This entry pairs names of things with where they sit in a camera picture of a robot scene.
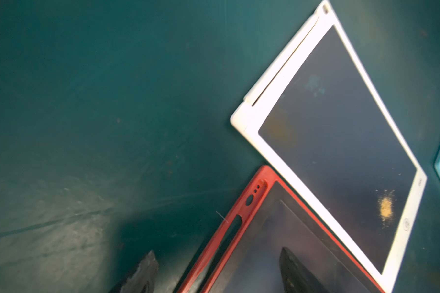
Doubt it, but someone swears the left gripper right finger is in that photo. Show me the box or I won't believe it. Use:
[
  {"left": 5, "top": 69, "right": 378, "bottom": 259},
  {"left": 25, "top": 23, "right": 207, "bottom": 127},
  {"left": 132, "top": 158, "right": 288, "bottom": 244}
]
[{"left": 279, "top": 247, "right": 328, "bottom": 293}]

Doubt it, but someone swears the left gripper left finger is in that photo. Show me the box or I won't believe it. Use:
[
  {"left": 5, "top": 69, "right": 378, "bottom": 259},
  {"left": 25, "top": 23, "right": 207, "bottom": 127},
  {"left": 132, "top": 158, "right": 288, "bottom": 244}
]
[{"left": 109, "top": 250, "right": 159, "bottom": 293}]

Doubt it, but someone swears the red frame drawing tablet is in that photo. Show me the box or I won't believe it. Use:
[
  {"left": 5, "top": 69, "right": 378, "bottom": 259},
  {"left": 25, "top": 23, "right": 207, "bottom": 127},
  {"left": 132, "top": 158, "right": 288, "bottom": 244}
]
[{"left": 178, "top": 166, "right": 382, "bottom": 293}]

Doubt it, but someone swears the white frame drawing tablet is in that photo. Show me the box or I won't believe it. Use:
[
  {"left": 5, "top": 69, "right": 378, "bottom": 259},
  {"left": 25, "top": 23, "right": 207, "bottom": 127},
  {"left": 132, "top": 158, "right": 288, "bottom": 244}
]
[{"left": 231, "top": 1, "right": 427, "bottom": 293}]

